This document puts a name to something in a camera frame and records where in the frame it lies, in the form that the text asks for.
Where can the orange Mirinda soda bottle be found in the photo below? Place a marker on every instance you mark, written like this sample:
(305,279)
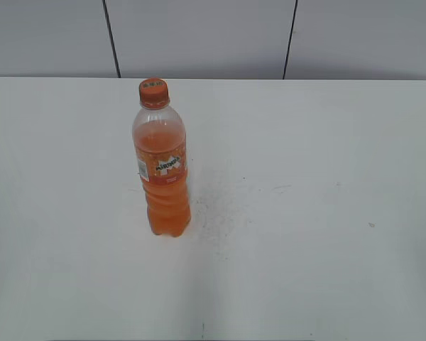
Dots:
(159,138)

